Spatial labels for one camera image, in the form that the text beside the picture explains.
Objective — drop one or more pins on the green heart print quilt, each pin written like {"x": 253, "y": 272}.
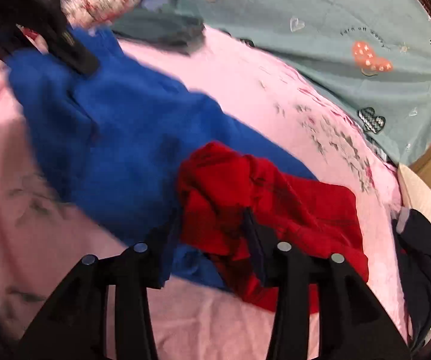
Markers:
{"x": 371, "y": 57}

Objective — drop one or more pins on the cream textured pillow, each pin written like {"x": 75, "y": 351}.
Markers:
{"x": 414, "y": 191}

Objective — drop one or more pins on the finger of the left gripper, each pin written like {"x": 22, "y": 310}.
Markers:
{"x": 68, "y": 49}

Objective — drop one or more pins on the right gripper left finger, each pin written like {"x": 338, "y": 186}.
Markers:
{"x": 72, "y": 322}

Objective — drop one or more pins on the dark navy garment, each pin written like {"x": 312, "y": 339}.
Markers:
{"x": 412, "y": 233}

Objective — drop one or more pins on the blue and red pants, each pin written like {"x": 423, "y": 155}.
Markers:
{"x": 133, "y": 149}

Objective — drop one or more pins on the pink floral bed sheet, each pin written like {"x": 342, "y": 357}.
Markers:
{"x": 324, "y": 309}

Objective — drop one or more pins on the folded dark green garment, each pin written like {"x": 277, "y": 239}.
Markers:
{"x": 162, "y": 29}

